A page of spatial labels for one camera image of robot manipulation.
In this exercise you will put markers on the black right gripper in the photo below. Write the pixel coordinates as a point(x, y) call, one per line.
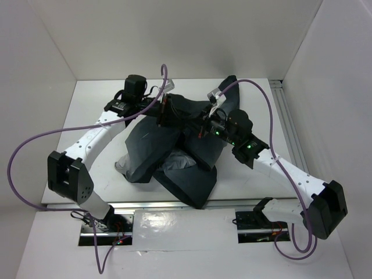
point(203, 126)

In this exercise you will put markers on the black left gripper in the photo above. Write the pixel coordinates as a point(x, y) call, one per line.
point(161, 109)

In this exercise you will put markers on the dark navy jacket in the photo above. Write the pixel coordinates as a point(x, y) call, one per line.
point(175, 157)

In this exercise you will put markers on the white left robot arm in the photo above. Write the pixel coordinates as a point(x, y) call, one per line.
point(68, 171)

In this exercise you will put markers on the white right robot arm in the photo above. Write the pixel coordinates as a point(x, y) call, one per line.
point(321, 207)

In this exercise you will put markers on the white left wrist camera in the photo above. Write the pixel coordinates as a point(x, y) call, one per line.
point(169, 86)

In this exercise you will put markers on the aluminium side rail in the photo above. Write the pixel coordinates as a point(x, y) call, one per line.
point(287, 123)

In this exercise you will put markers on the aluminium front rail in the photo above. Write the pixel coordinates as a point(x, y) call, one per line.
point(227, 203)

